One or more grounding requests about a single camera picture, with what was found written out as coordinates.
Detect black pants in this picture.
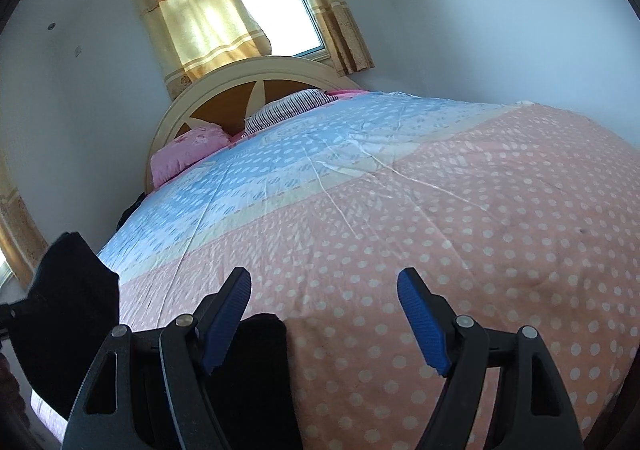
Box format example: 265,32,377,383
1,233,303,449

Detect pink pillow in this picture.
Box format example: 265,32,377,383
150,124,231,189

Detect polka dot bed sheet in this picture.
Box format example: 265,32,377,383
100,93,639,449

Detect left side window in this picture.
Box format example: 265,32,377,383
0,251,13,288

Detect yellow right curtain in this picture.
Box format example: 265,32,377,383
307,0,374,76

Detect striped pillow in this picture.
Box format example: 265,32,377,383
244,88,336,136

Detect black item beside bed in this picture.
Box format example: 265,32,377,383
116,192,146,230

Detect cream wooden headboard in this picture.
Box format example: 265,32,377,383
144,55,362,194

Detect yellow centre curtain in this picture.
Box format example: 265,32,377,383
135,0,271,99

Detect yellow left window curtain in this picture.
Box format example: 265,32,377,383
0,152,49,290

